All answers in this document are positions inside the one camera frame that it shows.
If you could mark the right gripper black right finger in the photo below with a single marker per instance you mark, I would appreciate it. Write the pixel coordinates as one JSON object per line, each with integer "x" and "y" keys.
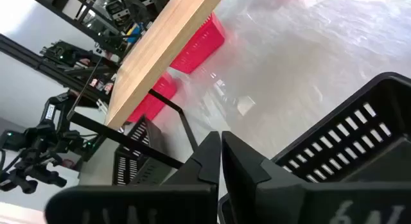
{"x": 257, "y": 198}

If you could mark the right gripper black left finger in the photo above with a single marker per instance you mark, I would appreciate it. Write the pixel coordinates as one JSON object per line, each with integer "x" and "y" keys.
{"x": 180, "y": 204}

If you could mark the black slotted plastic basket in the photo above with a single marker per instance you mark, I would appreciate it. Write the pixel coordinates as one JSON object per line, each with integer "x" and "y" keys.
{"x": 125, "y": 169}
{"x": 385, "y": 89}

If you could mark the red slotted plastic basket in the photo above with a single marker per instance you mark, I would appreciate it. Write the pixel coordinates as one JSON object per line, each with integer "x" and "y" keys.
{"x": 154, "y": 102}
{"x": 199, "y": 47}

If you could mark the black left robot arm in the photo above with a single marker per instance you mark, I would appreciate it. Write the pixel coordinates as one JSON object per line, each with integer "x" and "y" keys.
{"x": 45, "y": 137}

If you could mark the background black equipment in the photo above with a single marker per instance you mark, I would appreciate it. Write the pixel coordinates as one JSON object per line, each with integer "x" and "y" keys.
{"x": 64, "y": 54}

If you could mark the background robot workstation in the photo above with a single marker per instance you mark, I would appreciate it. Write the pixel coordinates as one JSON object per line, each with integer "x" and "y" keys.
{"x": 138, "y": 5}

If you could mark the black aluminium rig frame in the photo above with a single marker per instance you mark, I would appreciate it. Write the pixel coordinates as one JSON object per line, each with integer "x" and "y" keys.
{"x": 48, "y": 66}

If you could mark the wooden shelf with black frame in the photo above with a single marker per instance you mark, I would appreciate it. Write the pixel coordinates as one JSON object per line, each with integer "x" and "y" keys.
{"x": 154, "y": 57}

